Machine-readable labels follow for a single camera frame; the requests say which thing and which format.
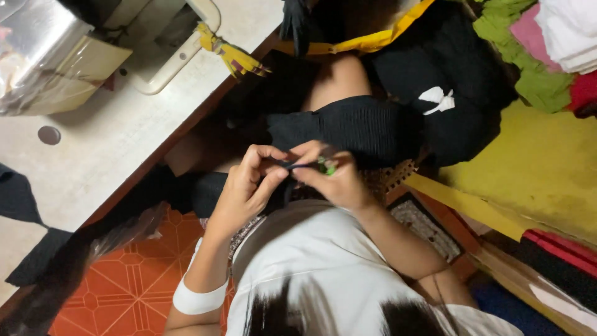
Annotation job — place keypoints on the green thread snipper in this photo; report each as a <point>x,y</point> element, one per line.
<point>326,167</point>

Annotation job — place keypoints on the stack of red black fabric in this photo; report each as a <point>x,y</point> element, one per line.
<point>555,256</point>

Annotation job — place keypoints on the small black fabric piece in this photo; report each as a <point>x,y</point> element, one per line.
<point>289,164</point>

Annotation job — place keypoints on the cream sewing machine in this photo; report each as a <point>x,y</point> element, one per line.
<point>172,42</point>

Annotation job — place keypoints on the black ribbed knit fabric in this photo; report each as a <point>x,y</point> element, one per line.
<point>354,126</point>

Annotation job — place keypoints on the black garment heap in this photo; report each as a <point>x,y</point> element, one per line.
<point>447,60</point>

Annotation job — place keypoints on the round metal table plug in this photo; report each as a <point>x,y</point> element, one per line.
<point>49,135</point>

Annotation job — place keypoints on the crumpled clear plastic bag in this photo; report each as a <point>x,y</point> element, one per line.
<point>128,231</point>

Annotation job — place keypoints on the person's bare leg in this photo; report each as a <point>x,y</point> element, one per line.
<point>338,81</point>

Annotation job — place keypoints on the person's right hand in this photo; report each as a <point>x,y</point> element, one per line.
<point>343,186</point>

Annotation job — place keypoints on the white garment label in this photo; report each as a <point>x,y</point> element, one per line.
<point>437,100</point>

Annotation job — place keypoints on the black cut fabric piece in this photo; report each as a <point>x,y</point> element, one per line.
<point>42,256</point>
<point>18,196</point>

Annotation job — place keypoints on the grey framed doormat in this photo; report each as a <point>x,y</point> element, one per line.
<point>427,226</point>

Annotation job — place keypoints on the clear plastic sheet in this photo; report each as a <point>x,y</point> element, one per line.
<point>42,56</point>

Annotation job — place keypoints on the blue cloth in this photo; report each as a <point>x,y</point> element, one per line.
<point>508,310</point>

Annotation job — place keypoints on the yellow cloth sheet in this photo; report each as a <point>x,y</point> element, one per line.
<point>536,168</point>

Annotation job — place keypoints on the person's left hand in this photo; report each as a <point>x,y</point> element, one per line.
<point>235,191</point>

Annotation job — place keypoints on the black hanging fabric strip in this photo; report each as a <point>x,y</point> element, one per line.
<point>296,23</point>

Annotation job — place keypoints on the yellow striped cloth tie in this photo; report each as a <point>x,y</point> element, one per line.
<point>233,53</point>

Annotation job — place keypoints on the heap of coloured clothes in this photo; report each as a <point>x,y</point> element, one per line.
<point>545,51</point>

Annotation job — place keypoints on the person's white shirt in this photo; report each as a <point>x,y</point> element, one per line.
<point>326,261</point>

